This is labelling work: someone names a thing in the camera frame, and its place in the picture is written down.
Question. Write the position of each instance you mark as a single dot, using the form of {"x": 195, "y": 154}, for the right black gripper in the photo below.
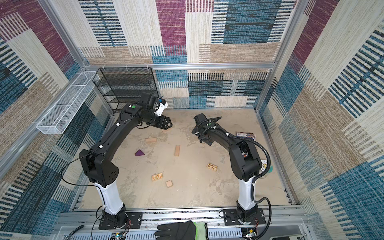
{"x": 209, "y": 141}

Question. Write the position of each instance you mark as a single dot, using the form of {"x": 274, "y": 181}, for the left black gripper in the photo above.
{"x": 161, "y": 125}

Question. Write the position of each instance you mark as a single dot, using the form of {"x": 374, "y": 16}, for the dotted wood block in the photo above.
{"x": 157, "y": 176}
{"x": 212, "y": 167}

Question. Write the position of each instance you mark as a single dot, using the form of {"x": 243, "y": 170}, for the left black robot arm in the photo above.
{"x": 97, "y": 161}

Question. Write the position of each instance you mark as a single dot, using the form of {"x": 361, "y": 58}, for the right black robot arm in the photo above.
{"x": 249, "y": 161}

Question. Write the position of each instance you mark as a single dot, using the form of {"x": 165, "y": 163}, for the purple triangular block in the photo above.
{"x": 139, "y": 153}

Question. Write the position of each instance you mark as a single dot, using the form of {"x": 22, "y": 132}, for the dotted wood block front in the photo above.
{"x": 157, "y": 176}

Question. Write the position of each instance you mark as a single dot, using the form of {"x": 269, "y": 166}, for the small square wood block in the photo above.
{"x": 169, "y": 183}

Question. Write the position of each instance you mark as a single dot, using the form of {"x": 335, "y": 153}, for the blue printed package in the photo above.
{"x": 246, "y": 135}

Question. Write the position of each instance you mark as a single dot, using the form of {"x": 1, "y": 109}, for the round tape tin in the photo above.
{"x": 264, "y": 167}

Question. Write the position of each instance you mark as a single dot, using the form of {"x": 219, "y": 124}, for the black and green glove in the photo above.
{"x": 182, "y": 231}

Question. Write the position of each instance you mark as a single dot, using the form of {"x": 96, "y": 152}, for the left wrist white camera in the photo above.
{"x": 162, "y": 105}

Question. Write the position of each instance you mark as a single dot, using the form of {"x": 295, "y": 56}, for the black wire shelf rack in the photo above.
{"x": 120, "y": 86}

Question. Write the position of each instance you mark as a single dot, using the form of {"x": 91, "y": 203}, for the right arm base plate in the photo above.
{"x": 231, "y": 218}

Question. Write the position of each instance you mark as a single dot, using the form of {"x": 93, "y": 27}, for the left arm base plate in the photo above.
{"x": 131, "y": 220}

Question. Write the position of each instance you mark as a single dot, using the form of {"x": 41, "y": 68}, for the white wire mesh basket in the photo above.
{"x": 60, "y": 115}

